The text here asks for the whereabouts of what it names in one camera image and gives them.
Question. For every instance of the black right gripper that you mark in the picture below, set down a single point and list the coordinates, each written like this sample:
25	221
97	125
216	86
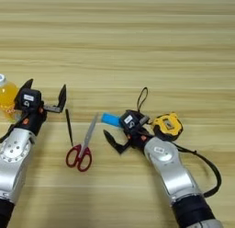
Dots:
139	138

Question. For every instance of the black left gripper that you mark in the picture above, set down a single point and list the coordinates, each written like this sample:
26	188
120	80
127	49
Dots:
32	121

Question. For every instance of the yellow black tape measure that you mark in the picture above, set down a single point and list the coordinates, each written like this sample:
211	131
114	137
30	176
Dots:
176	129

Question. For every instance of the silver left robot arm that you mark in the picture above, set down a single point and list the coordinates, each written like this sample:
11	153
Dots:
15	164

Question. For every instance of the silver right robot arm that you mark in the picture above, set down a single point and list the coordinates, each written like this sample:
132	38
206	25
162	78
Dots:
174	173

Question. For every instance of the right gripper small black box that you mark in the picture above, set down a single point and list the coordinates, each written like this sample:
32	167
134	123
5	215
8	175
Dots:
130	119

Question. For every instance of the blue eraser block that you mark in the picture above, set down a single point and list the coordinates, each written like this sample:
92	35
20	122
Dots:
110	119

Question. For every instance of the black pen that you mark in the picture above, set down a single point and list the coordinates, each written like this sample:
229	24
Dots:
69	127

